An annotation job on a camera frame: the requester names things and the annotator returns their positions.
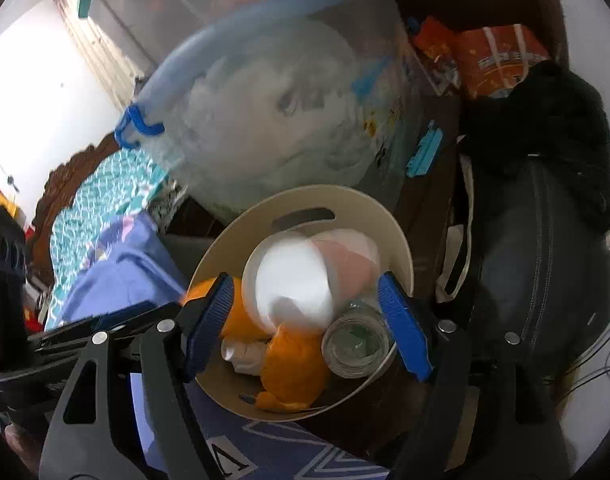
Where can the small white tissue wad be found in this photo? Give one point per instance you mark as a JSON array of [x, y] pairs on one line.
[[242, 355]]

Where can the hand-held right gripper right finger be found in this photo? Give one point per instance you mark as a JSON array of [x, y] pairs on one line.
[[402, 330]]

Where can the red orange package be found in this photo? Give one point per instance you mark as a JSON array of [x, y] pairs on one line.
[[432, 50]]

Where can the black leather bag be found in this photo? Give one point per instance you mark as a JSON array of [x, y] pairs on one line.
[[540, 270]]

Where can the clear storage box teal lid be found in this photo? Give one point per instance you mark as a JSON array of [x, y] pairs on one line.
[[150, 5]]

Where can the orange peel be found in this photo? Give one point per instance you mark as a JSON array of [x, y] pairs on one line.
[[295, 365], [237, 317]]

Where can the orange striped package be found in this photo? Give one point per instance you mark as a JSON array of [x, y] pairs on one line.
[[500, 60]]

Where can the carved wooden headboard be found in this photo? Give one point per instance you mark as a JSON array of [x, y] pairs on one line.
[[70, 180]]

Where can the clear storage box blue lid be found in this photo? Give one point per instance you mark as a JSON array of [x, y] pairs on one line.
[[285, 125]]

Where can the clear plastic bottle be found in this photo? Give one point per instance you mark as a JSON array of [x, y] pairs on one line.
[[357, 347]]

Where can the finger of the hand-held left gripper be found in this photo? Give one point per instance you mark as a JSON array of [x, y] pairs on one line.
[[30, 375], [105, 317]]

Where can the teal patterned quilt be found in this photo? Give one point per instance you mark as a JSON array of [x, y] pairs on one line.
[[105, 195]]

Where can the pink white paper cup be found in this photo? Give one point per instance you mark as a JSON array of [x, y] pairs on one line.
[[295, 280]]

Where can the leaf-print curtain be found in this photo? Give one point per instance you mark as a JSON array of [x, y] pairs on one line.
[[100, 50]]

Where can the red yellow wall calendar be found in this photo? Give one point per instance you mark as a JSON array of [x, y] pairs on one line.
[[0, 199]]

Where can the blue printed bedsheet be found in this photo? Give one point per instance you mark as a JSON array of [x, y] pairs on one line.
[[125, 270]]

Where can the beige round bin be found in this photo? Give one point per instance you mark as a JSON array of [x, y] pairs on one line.
[[305, 210]]

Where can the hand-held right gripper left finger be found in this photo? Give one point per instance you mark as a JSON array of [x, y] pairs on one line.
[[212, 325]]

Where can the black fuzzy cloth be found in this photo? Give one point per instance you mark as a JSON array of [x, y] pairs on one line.
[[560, 120]]

